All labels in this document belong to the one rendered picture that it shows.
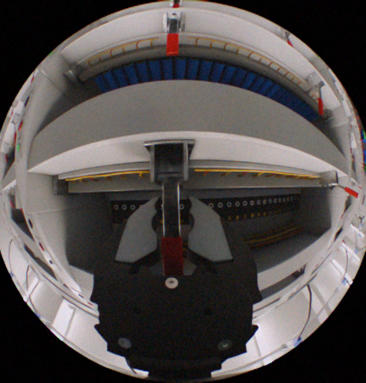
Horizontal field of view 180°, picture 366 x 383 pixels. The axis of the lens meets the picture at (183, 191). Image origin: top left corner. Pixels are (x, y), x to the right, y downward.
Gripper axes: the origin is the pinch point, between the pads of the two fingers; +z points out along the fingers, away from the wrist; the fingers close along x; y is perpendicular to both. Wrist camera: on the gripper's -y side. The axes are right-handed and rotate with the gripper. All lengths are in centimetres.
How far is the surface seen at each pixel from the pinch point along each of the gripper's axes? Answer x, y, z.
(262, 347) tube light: 95, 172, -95
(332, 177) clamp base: 25.7, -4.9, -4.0
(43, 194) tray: -17.7, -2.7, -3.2
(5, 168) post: -88, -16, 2
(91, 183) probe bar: -10.4, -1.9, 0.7
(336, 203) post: 42.6, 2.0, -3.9
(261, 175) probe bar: 10.6, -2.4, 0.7
